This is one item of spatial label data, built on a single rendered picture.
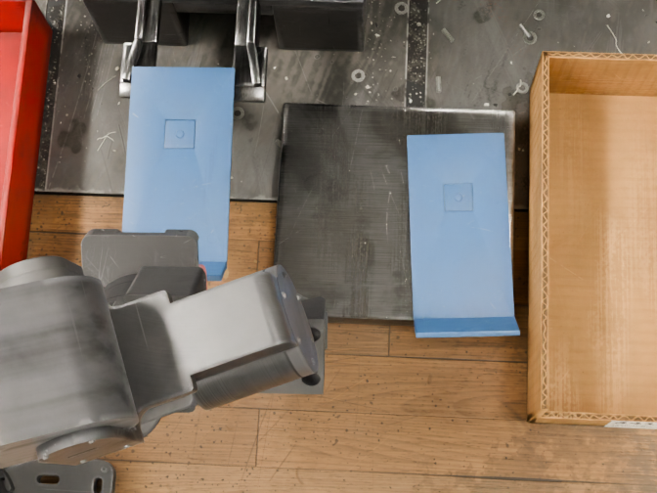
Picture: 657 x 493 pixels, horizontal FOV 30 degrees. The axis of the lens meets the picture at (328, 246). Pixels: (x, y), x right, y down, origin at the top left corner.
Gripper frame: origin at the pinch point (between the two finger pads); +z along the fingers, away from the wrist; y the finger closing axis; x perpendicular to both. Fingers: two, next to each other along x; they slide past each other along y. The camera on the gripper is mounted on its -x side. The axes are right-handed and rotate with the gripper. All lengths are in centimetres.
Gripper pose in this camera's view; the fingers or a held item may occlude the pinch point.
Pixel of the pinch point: (165, 272)
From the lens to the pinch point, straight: 79.2
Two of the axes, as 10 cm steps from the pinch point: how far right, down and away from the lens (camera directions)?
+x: -10.0, -0.1, 0.2
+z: 0.2, -2.9, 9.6
